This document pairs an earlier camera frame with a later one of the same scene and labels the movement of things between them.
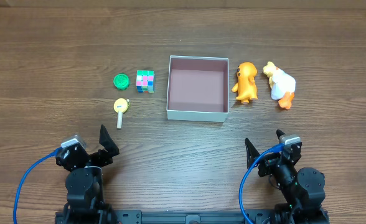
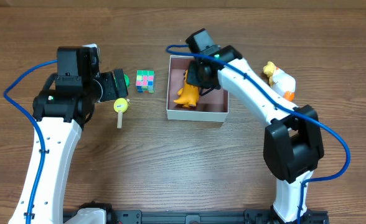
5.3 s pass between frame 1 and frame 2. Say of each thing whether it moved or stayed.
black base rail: stayed
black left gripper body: moved
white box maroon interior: stayed
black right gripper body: moved
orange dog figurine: moved
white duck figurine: stayed
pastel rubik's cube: stayed
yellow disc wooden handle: stayed
